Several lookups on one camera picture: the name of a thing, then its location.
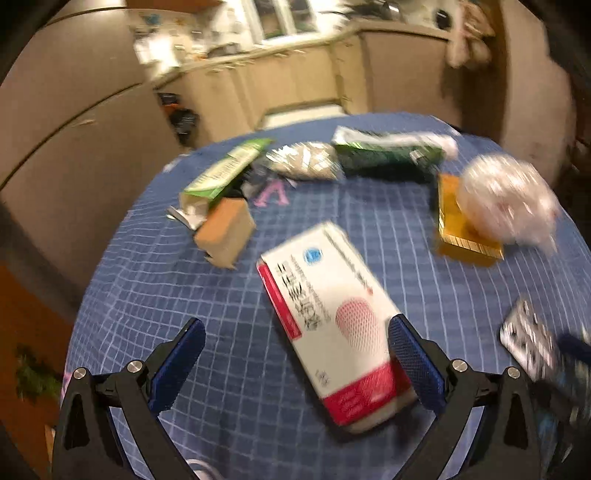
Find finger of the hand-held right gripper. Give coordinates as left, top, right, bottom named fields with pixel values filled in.
left=536, top=368, right=591, bottom=431
left=558, top=331, right=591, bottom=368

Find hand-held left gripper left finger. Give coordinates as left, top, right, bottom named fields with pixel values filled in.
left=51, top=316, right=207, bottom=480

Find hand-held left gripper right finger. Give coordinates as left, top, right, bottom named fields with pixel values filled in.
left=388, top=314, right=542, bottom=480

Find silver blister pack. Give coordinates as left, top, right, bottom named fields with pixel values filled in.
left=500, top=296, right=562, bottom=382

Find white red medicine box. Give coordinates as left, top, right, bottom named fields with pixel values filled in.
left=256, top=222, right=419, bottom=435

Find green long carton box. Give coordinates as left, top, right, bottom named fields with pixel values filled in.
left=166, top=137, right=276, bottom=232

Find dark green packet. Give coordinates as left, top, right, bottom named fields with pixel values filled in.
left=332, top=126, right=459, bottom=184

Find blue star-print tablecloth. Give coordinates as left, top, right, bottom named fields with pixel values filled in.
left=62, top=113, right=591, bottom=480

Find small brown carton box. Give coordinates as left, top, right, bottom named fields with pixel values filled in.
left=194, top=198, right=257, bottom=270

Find golden yellow box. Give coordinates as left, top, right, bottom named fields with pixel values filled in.
left=436, top=173, right=505, bottom=268

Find green plant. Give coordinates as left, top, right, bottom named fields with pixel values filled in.
left=16, top=346, right=62, bottom=412

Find crumpled clear plastic bag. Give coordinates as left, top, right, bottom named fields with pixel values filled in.
left=455, top=154, right=563, bottom=253

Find small dark packet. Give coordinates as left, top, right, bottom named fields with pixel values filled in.
left=240, top=167, right=274, bottom=200

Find clear bag of grains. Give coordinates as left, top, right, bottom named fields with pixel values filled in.
left=267, top=141, right=345, bottom=182

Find black garbage bags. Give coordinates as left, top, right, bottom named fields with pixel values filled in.
left=157, top=92, right=200, bottom=145

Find beige refrigerator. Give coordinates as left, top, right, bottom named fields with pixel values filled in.
left=0, top=9, right=195, bottom=296

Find beige kitchen base cabinets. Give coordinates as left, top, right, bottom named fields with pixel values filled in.
left=152, top=23, right=452, bottom=145

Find hanging beige towel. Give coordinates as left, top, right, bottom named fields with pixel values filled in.
left=445, top=0, right=493, bottom=68

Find barred kitchen window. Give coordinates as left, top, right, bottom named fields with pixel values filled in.
left=249, top=0, right=325, bottom=40

